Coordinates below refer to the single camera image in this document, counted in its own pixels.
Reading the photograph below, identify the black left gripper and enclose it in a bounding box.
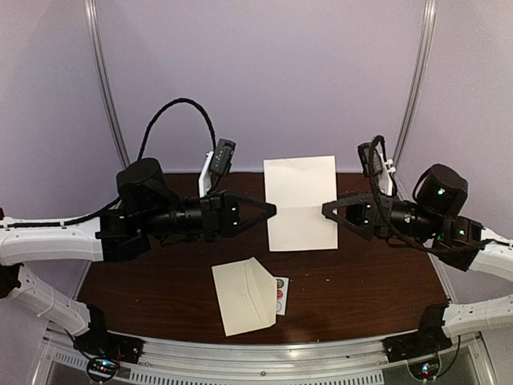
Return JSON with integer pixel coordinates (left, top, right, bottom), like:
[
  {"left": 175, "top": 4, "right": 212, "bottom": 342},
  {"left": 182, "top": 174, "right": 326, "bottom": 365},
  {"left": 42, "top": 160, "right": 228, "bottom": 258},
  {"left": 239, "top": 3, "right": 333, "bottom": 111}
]
[{"left": 141, "top": 191, "right": 277, "bottom": 245}]

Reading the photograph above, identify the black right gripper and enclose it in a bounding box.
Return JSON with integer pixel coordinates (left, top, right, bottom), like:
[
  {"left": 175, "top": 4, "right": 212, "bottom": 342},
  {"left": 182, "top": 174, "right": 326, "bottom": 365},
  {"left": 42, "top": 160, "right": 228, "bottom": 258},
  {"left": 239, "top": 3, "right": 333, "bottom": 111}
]
[{"left": 314, "top": 191, "right": 442, "bottom": 242}]

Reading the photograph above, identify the lined stationery sheet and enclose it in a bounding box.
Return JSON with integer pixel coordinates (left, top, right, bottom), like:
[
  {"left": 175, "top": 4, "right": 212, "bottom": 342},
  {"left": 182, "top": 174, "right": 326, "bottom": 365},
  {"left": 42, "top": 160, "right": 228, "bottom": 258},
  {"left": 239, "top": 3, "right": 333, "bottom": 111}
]
[{"left": 264, "top": 156, "right": 338, "bottom": 252}]

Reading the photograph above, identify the cream envelope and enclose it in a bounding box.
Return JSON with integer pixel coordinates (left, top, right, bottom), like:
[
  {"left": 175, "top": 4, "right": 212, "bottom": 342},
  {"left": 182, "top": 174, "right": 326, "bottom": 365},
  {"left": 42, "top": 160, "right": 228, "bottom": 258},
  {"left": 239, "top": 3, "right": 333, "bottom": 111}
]
[{"left": 212, "top": 257, "right": 277, "bottom": 337}]

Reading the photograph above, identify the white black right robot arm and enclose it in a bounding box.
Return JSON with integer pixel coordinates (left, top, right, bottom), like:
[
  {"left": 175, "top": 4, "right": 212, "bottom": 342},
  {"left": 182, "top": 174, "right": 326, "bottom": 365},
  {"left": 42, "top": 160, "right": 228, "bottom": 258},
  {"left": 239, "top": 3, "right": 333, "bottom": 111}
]
[{"left": 321, "top": 164, "right": 512, "bottom": 355}]

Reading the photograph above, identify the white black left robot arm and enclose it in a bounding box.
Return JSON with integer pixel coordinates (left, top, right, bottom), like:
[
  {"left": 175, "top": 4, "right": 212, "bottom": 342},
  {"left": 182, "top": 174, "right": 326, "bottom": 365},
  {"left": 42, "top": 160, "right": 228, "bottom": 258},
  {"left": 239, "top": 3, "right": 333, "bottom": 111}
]
[{"left": 1, "top": 158, "right": 277, "bottom": 356}]

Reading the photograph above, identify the white sticker sheet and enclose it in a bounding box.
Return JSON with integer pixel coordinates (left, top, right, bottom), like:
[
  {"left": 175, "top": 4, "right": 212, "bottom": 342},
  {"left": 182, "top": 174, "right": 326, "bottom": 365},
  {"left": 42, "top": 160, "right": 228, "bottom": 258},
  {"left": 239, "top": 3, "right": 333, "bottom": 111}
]
[{"left": 275, "top": 277, "right": 289, "bottom": 316}]

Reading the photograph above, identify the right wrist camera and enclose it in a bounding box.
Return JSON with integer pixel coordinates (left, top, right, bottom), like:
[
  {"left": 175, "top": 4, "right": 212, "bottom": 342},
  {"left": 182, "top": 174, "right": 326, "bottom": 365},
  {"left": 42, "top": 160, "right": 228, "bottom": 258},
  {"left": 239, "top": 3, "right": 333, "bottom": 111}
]
[{"left": 357, "top": 136, "right": 397, "bottom": 197}]

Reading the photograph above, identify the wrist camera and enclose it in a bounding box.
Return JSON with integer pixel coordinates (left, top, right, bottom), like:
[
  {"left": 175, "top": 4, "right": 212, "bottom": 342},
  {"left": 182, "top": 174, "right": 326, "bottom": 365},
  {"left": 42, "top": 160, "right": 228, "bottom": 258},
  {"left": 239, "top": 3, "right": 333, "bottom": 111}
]
[
  {"left": 198, "top": 139, "right": 236, "bottom": 197},
  {"left": 357, "top": 136, "right": 397, "bottom": 197}
]

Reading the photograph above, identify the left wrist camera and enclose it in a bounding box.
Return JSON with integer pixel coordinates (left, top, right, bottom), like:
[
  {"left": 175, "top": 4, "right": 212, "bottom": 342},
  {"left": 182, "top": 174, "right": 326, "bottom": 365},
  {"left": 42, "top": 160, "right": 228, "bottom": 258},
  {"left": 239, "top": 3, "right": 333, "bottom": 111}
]
[{"left": 198, "top": 139, "right": 236, "bottom": 197}]

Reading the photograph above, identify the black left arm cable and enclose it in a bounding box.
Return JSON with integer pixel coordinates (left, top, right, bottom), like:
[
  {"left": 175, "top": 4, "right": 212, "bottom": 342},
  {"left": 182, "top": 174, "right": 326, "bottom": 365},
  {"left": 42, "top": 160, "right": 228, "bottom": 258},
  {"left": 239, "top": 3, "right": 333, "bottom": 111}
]
[{"left": 59, "top": 98, "right": 220, "bottom": 225}]

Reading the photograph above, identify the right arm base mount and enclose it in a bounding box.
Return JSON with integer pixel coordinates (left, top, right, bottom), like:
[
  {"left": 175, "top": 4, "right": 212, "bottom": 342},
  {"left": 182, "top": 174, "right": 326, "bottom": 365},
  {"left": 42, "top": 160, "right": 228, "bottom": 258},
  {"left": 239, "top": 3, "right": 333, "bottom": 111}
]
[{"left": 383, "top": 319, "right": 452, "bottom": 383}]

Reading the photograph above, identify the aluminium front rail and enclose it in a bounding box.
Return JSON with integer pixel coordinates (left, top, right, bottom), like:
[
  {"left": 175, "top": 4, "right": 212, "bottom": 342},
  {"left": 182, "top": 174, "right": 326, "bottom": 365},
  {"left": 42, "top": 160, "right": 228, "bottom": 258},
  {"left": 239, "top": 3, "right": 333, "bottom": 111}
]
[{"left": 39, "top": 316, "right": 494, "bottom": 385}]

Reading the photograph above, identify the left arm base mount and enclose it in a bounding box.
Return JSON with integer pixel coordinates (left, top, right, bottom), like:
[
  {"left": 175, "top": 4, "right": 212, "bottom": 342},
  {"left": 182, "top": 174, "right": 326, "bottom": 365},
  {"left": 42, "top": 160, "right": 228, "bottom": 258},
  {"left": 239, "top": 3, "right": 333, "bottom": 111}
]
[{"left": 66, "top": 330, "right": 143, "bottom": 383}]

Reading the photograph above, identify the aluminium frame post rear right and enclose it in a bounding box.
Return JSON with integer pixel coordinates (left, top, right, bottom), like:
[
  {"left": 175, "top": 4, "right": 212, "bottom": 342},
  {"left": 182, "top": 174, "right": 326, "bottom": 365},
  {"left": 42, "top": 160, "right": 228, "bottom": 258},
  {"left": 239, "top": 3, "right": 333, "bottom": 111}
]
[{"left": 393, "top": 0, "right": 438, "bottom": 168}]

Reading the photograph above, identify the aluminium frame post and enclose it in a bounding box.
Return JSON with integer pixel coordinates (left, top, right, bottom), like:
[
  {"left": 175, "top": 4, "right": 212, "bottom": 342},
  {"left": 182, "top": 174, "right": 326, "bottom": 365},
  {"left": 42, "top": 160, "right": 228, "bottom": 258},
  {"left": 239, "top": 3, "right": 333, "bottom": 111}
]
[
  {"left": 83, "top": 0, "right": 130, "bottom": 168},
  {"left": 393, "top": 0, "right": 438, "bottom": 168}
]

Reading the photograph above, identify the aluminium frame post rear left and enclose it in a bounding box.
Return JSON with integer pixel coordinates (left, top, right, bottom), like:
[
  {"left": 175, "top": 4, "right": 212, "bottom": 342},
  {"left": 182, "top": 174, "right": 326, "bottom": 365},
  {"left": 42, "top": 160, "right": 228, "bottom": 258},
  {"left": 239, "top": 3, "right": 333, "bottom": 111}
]
[{"left": 83, "top": 0, "right": 130, "bottom": 168}]

